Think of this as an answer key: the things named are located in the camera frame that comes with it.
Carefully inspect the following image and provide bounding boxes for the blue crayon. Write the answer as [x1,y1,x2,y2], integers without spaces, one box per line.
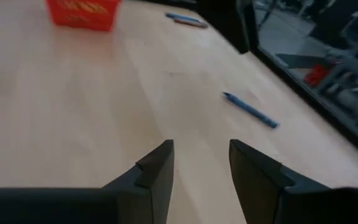
[165,12,200,22]
[222,91,280,129]

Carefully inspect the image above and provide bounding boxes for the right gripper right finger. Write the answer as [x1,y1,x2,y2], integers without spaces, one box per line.
[228,139,331,224]

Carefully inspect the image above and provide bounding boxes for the red plastic basket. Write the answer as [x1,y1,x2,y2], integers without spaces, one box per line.
[45,0,122,32]

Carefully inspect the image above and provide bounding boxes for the red floor object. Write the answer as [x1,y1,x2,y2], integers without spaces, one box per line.
[304,63,331,88]

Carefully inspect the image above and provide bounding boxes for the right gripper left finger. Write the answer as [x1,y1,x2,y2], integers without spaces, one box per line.
[101,139,175,224]

